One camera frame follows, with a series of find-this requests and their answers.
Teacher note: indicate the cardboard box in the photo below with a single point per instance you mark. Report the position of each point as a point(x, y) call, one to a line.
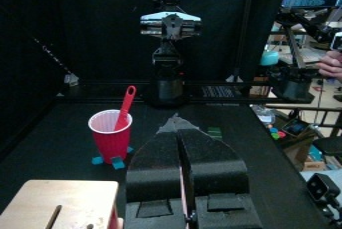
point(308, 154)

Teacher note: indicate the red plastic cup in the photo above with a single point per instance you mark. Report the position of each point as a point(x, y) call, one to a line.
point(111, 139)

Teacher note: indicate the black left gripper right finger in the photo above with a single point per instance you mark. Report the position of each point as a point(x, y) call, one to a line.
point(214, 169)

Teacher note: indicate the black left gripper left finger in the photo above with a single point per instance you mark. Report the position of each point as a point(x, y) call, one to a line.
point(154, 169)

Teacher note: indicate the white cloth clip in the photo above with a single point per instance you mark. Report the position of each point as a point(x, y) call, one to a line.
point(71, 79)

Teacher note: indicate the black table-level camera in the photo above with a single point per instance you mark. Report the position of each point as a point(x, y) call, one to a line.
point(321, 186)

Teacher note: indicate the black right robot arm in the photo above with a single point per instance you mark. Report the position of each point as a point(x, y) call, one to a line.
point(169, 56)

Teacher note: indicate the white box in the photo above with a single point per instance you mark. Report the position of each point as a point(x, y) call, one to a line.
point(58, 203)

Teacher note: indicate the teal round object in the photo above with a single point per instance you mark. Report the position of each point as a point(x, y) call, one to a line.
point(269, 58)

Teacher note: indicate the person's hand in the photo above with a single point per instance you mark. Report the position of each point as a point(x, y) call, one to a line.
point(332, 66)

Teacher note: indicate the red plastic spoon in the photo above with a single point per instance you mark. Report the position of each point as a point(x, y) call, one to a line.
point(126, 106)

